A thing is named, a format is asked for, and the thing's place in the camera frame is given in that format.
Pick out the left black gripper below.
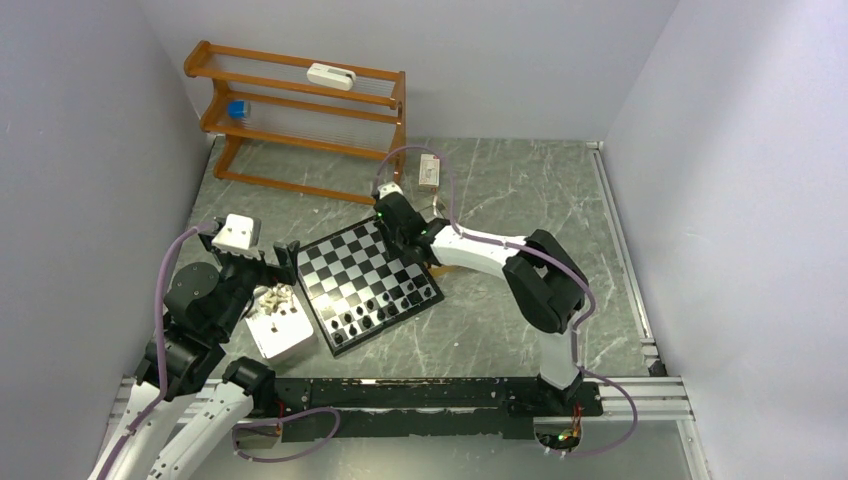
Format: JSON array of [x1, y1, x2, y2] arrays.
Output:
[[200, 231, 299, 337]]

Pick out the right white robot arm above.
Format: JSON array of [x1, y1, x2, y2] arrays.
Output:
[[374, 192, 589, 414]]

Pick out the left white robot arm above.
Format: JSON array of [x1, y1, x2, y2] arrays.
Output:
[[90, 220, 300, 479]]

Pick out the silver tin with white pieces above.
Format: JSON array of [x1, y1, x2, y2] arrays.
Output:
[[244, 283, 315, 361]]

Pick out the black white chess board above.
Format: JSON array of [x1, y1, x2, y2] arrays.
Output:
[[297, 216, 444, 357]]

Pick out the small white red box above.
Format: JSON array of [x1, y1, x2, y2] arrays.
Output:
[[418, 153, 441, 191]]

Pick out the wooden three-tier rack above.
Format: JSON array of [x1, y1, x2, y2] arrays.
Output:
[[183, 40, 407, 204]]

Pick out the blue cap on rack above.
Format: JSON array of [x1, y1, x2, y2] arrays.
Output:
[[226, 100, 251, 120]]

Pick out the white device on rack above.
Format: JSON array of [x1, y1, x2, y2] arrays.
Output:
[[306, 63, 357, 91]]

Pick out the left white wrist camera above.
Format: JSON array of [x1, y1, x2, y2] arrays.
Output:
[[211, 214, 261, 258]]

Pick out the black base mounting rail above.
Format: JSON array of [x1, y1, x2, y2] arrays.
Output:
[[225, 357, 604, 444]]

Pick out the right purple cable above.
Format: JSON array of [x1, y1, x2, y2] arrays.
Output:
[[370, 144, 639, 460]]

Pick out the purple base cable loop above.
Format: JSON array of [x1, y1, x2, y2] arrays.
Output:
[[230, 406, 343, 464]]

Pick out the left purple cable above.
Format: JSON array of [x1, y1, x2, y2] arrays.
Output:
[[95, 221, 220, 480]]

